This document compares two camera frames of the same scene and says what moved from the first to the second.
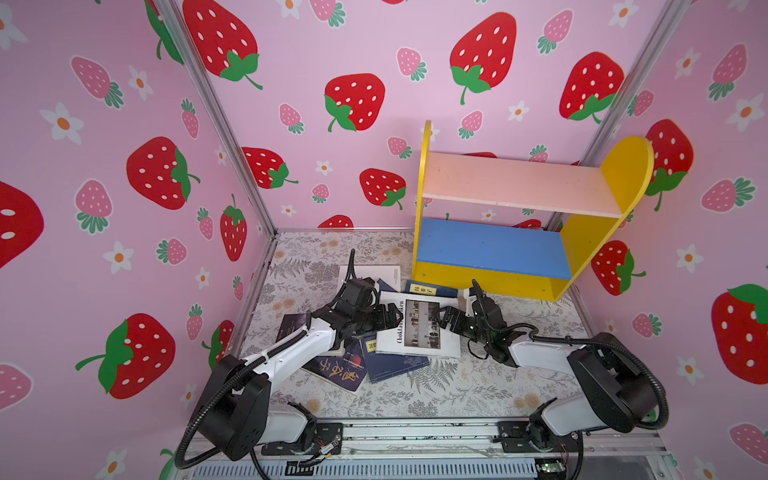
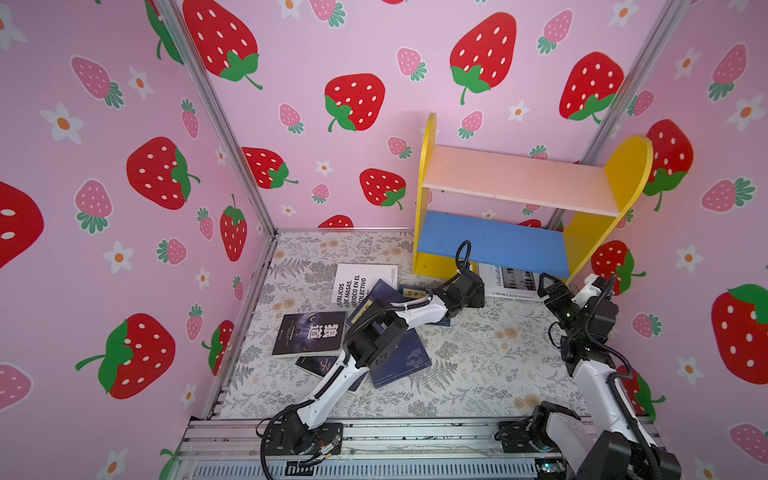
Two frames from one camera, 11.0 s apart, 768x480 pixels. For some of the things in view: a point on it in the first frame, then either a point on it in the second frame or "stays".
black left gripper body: (364, 321) → (476, 299)
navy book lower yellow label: (384, 365) stays
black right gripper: (455, 319) → (557, 291)
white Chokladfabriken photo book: (419, 331) → (506, 282)
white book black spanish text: (389, 275) stays
